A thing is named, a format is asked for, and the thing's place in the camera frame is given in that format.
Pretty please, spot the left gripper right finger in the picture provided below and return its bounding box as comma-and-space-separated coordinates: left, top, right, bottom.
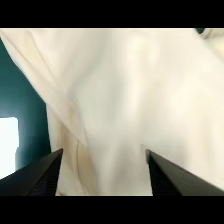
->
145, 148, 224, 197

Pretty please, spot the cream shirt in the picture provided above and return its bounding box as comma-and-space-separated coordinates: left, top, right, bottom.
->
0, 27, 224, 197

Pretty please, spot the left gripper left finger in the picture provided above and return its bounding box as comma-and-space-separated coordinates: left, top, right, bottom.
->
0, 148, 64, 197

